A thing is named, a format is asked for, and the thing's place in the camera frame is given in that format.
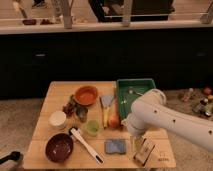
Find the blue sponge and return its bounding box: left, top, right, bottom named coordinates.
left=105, top=139, right=126, bottom=154

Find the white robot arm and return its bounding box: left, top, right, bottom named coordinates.
left=126, top=89, right=213, bottom=152

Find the orange red bowl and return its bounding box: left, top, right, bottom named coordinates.
left=74, top=86, right=98, bottom=106

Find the dark maroon bowl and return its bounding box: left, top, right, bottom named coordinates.
left=45, top=133, right=73, bottom=163

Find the orange fruit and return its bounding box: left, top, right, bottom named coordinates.
left=109, top=115, right=120, bottom=129

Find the green plastic cup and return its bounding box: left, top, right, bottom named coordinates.
left=86, top=120, right=99, bottom=136

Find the metal spoon in tray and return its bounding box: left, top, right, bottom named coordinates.
left=128, top=88, right=143, bottom=96

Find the green plastic tray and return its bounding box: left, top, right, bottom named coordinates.
left=116, top=78, right=156, bottom=120

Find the grey metal cup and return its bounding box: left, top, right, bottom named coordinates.
left=76, top=106, right=88, bottom=122

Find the dark grape bunch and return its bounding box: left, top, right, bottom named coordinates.
left=63, top=103, right=76, bottom=117

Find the white cup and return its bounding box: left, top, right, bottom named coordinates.
left=49, top=111, right=67, bottom=129

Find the black object at floor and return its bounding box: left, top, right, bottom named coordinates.
left=0, top=151, right=21, bottom=164

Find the yellow handled spatula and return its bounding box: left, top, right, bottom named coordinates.
left=100, top=94, right=114, bottom=128

